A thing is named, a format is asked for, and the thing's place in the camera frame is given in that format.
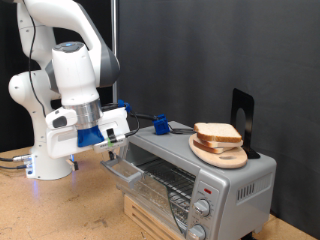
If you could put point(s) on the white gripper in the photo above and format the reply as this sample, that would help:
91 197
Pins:
61 143

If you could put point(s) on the spatula with blue grip block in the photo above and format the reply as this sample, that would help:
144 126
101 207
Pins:
161 125

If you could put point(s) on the white bread slice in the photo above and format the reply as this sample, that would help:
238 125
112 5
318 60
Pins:
216 131

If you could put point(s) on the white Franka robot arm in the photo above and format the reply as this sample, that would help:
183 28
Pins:
76 73

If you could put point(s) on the wooden crate under oven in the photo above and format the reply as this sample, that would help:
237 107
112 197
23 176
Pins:
143 218

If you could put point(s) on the brown-edged wooden toast slice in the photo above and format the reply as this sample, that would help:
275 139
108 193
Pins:
208 148

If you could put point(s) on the silver oven knob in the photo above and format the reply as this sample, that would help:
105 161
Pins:
197 232
202 208

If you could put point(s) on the pale wooden toast slice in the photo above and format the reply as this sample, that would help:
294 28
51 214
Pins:
220 144

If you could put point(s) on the silver toaster oven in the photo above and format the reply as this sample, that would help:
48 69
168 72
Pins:
240 213

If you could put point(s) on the black backdrop curtain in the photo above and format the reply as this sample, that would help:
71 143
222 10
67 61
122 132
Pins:
3 66

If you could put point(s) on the oval wooden cutting board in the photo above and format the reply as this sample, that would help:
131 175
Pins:
226 160

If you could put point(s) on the vertical metal pole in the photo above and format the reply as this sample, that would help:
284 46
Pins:
114 20

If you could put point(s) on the dark grey backdrop panel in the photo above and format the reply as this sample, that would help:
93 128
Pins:
200 50

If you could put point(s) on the black metal bookend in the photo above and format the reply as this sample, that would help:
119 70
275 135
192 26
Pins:
248 103

